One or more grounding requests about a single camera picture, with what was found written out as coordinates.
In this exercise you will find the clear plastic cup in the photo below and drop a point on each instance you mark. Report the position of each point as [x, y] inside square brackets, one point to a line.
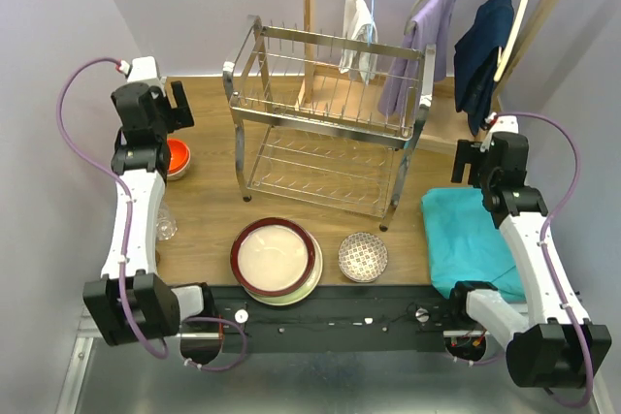
[166, 224]

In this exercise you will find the pale green plate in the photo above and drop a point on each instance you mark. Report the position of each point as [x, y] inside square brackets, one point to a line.
[302, 292]

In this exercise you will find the white cloth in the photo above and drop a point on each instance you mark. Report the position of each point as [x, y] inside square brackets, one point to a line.
[358, 25]

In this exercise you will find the metal two-tier dish rack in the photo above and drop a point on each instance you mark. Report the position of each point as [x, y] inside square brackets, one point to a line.
[326, 120]

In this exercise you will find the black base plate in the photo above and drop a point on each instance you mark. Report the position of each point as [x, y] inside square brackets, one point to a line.
[347, 318]

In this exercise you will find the wooden hanger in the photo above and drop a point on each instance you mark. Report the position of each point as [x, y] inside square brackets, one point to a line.
[504, 52]

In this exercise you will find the lavender towel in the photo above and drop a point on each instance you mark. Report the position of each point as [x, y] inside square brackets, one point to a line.
[431, 27]

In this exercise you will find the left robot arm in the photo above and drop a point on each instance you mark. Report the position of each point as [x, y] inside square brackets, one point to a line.
[130, 301]

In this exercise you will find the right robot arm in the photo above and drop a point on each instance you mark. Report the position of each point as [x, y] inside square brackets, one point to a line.
[556, 344]

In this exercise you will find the teal cloth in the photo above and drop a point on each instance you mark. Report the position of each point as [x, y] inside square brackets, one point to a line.
[464, 245]

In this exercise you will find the patterned small bowl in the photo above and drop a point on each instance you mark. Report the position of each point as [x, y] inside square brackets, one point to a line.
[362, 257]

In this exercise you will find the red rimmed white plate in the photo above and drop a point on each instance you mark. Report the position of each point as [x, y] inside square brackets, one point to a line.
[272, 257]

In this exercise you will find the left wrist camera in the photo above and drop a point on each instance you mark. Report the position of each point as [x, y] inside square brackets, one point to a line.
[142, 69]

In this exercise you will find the orange bowl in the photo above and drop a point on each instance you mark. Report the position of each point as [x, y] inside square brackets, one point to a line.
[180, 158]

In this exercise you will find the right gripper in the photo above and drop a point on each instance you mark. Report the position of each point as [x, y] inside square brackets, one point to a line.
[470, 152]

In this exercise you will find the navy blue garment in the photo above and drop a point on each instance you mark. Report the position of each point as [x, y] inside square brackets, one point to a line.
[475, 60]

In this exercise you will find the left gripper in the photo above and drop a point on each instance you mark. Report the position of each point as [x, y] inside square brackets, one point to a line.
[179, 107]

